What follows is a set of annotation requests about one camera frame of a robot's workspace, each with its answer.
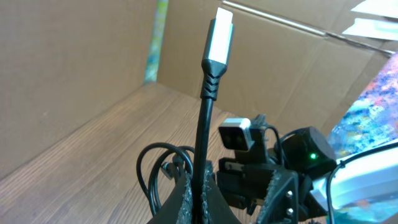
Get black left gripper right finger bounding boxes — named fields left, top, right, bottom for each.
left=201, top=170, right=241, bottom=224

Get cardboard wall panel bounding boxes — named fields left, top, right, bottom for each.
left=1, top=1, right=397, bottom=177

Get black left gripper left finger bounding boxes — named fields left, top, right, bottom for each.
left=148, top=174, right=193, bottom=224

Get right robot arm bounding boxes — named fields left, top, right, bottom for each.
left=217, top=125, right=397, bottom=223

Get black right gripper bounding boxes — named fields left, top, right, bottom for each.
left=216, top=127, right=315, bottom=224

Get colourful painted cloth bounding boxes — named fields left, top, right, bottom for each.
left=327, top=54, right=397, bottom=158

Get black USB-C cable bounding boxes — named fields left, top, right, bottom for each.
left=191, top=6, right=235, bottom=224

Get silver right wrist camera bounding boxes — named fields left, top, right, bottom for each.
left=218, top=118, right=254, bottom=152

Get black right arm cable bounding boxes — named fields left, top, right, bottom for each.
left=261, top=124, right=398, bottom=224

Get white paper sheets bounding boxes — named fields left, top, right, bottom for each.
left=342, top=0, right=397, bottom=41

